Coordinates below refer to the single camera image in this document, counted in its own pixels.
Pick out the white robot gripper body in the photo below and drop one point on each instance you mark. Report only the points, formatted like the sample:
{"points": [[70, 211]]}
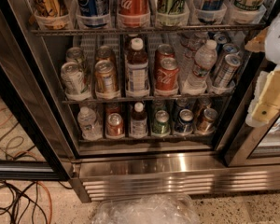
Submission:
{"points": [[278, 40]]}

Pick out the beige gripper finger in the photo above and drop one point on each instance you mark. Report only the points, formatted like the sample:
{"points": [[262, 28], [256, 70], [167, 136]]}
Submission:
{"points": [[267, 104], [256, 44]]}

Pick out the blue pepsi can front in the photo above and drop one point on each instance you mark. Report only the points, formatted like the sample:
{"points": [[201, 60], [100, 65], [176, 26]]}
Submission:
{"points": [[184, 121]]}

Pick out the blue pepsi can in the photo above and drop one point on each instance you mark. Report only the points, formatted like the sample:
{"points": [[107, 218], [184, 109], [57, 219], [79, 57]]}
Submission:
{"points": [[184, 121], [179, 104]]}

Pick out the silver slim can front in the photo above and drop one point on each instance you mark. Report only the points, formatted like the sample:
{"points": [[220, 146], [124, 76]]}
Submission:
{"points": [[229, 66]]}

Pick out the white green can top shelf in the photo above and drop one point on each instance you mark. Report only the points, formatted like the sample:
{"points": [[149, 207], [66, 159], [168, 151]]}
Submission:
{"points": [[246, 10]]}

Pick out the right glass fridge door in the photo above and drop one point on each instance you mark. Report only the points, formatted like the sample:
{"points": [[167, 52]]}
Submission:
{"points": [[256, 142]]}

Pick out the glass fridge door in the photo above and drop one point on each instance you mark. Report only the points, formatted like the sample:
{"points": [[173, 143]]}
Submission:
{"points": [[256, 142], [31, 141]]}

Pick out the water bottle middle shelf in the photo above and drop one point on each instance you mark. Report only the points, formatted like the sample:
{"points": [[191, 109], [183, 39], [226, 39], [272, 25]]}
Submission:
{"points": [[204, 60]]}

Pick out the water bottle shelf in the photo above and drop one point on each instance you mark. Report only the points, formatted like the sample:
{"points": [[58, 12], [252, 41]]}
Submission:
{"points": [[204, 60], [89, 124]]}

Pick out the red bull can top shelf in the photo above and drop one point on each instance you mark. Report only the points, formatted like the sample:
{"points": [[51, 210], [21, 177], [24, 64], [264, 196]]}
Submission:
{"points": [[210, 11]]}

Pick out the brown gold can front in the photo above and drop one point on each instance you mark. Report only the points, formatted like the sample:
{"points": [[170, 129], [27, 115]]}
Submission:
{"points": [[206, 121]]}

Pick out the blue pepsi can rear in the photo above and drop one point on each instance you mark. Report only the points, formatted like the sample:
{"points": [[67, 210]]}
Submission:
{"points": [[179, 104]]}

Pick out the red coca-cola can front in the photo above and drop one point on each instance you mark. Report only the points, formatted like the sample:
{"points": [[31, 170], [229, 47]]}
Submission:
{"points": [[166, 76]]}

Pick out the green soda can front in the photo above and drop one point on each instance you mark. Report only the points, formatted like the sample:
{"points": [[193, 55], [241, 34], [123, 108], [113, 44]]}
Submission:
{"points": [[160, 126]]}

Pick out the tea bottle middle shelf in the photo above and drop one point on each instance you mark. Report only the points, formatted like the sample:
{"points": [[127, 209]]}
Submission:
{"points": [[136, 65]]}

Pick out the tea bottle shelf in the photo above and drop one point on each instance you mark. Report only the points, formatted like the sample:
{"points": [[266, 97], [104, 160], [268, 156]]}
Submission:
{"points": [[138, 121], [136, 65]]}

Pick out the coca-cola can top shelf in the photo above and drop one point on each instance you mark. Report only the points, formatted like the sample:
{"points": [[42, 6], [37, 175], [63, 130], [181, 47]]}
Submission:
{"points": [[131, 12]]}

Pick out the stainless steel fridge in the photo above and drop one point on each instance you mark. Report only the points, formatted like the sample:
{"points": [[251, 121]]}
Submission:
{"points": [[127, 167]]}

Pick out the tea bottle bottom shelf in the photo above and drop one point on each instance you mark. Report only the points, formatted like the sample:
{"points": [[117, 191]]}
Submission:
{"points": [[138, 121]]}

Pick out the orange can middle shelf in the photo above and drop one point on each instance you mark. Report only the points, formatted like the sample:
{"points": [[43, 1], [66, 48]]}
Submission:
{"points": [[106, 79]]}

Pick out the red can bottom shelf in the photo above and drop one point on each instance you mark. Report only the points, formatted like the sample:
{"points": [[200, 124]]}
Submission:
{"points": [[114, 126]]}

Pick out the pepsi can top shelf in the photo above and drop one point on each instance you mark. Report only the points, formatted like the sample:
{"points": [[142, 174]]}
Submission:
{"points": [[93, 12]]}

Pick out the water bottle bottom shelf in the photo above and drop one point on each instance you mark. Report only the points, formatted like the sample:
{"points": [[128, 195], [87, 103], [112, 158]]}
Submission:
{"points": [[89, 124]]}

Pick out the silver white can middle shelf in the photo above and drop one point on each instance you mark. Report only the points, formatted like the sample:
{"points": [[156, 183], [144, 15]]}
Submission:
{"points": [[73, 78]]}

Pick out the yellow can top shelf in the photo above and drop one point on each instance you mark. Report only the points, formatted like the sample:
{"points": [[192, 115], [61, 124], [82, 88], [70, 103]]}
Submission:
{"points": [[51, 13]]}

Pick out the left glass fridge door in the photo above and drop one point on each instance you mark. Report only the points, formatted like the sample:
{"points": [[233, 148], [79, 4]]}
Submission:
{"points": [[31, 141]]}

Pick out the clear plastic bag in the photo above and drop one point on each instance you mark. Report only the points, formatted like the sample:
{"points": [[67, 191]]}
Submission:
{"points": [[150, 209]]}

